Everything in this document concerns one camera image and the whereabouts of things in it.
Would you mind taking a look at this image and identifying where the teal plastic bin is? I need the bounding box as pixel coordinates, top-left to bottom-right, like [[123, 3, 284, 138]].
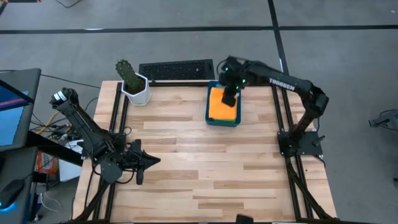
[[205, 80, 243, 128]]

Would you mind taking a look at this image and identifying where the orange microfiber towel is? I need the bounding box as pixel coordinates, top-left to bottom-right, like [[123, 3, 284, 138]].
[[208, 86, 239, 121]]

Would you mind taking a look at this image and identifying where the yellow cable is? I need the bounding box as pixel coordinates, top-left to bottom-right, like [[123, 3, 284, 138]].
[[36, 111, 62, 135]]

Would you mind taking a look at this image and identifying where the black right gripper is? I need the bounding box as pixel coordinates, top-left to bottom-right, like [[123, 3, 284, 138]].
[[219, 55, 249, 108]]

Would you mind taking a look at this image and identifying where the white hexagonal plant pot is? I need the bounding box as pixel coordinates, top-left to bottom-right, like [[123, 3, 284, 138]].
[[120, 72, 152, 107]]

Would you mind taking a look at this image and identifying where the black aluminium table frame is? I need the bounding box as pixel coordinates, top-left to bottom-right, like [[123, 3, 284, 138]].
[[73, 80, 340, 223]]

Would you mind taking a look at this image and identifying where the black computer mouse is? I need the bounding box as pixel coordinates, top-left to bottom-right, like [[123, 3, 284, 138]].
[[0, 179, 25, 210]]

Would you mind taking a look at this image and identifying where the orange cardboard box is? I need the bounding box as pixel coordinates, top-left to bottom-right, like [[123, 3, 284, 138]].
[[36, 151, 60, 175]]

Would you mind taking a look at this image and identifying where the computer monitor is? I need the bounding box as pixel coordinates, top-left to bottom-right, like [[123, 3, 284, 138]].
[[0, 68, 42, 152]]

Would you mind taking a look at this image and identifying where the black floor cable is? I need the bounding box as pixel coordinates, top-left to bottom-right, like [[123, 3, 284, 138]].
[[40, 73, 102, 89]]

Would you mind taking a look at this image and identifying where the green cactus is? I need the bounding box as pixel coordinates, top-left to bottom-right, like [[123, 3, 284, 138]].
[[114, 59, 142, 94]]

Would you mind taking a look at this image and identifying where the gray stand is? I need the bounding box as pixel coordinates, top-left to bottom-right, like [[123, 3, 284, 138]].
[[368, 108, 398, 131]]

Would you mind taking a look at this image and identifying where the black metal beam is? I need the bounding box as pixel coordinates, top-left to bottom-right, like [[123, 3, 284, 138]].
[[26, 130, 85, 167]]

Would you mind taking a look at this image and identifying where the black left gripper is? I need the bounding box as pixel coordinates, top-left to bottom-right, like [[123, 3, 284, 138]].
[[119, 139, 162, 186]]

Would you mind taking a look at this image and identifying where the white box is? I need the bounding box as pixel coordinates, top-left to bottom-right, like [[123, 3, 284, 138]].
[[58, 139, 83, 183]]

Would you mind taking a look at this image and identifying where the gray side desk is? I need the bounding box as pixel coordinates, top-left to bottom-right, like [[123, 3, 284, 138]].
[[0, 146, 40, 224]]

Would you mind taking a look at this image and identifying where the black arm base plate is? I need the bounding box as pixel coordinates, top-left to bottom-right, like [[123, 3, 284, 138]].
[[277, 130, 324, 158]]

